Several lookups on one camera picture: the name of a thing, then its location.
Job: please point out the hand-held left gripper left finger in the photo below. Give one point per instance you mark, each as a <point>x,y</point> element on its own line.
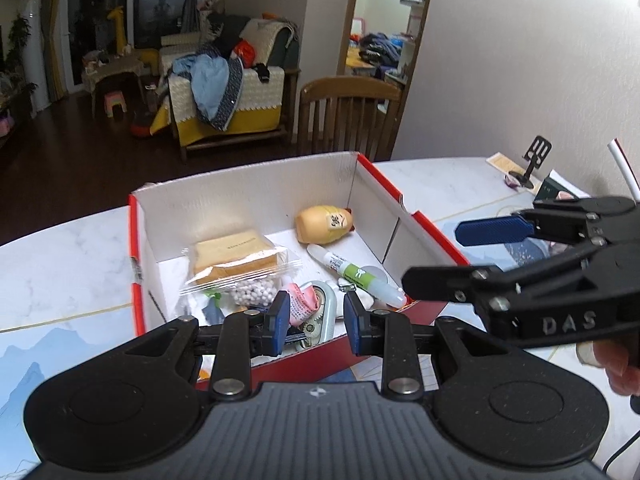
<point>280,320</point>

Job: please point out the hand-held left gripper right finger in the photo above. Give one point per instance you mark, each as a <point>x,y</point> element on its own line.
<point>352,325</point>

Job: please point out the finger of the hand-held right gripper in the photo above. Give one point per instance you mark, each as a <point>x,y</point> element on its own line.
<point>450,282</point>
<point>490,231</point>

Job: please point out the small pink packet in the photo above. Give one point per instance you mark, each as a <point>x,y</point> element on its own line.
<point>300,302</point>

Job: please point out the mint green tape dispenser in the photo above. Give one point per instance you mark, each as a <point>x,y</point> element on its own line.
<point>324,317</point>

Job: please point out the cotton swab packet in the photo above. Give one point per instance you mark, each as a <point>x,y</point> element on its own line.
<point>255,292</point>

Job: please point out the white tube green label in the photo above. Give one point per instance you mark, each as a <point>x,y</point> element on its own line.
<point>350,272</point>

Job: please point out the bread slice packet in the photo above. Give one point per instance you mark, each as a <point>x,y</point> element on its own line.
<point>235,255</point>

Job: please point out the yellow spotted plush toy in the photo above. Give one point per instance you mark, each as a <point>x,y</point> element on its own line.
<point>322,222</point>

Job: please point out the red cardboard box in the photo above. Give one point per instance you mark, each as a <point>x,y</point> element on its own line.
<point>240,195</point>

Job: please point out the person's right hand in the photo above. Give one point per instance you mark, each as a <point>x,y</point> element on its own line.
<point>622,365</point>

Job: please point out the small purple cup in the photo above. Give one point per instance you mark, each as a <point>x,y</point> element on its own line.
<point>514,180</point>

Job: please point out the dark green box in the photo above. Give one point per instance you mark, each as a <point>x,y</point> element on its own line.
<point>546,191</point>

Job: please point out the yellow card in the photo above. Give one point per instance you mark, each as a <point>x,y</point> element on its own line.
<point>502,162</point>

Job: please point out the black phone stand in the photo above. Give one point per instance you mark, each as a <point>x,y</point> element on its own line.
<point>535,160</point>

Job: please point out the wooden chair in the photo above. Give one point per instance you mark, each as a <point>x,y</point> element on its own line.
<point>350,110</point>

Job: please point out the cream yellow sofa cover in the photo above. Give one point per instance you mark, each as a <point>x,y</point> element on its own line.
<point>260,105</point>

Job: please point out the red object on floor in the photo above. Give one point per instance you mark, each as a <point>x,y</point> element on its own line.
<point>142,125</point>

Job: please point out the heap of clothes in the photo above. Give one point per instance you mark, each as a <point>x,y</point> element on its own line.
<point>215,85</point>

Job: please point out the pink stool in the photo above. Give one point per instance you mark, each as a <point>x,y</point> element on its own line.
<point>114,102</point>

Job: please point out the dark sofa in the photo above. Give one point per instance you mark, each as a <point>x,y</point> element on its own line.
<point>270,45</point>

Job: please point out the low coffee table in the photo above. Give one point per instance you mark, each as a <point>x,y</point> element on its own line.
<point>112,67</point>

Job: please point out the yellow giraffe toy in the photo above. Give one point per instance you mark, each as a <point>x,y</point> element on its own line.
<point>116,27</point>

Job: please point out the white tower air conditioner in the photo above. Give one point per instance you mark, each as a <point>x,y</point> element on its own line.
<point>35,50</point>

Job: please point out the potted plant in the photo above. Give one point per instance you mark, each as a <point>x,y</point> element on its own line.
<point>17,42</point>

